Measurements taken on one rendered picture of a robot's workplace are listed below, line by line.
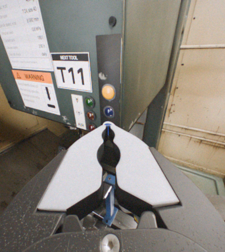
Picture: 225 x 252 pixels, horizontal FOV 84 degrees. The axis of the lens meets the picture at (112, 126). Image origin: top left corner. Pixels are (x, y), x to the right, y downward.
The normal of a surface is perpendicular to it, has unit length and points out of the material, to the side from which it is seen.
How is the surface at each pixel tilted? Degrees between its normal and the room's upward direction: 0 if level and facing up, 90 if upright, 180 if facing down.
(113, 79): 90
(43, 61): 90
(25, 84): 90
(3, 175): 24
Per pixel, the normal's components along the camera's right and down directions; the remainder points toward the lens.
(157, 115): -0.47, 0.44
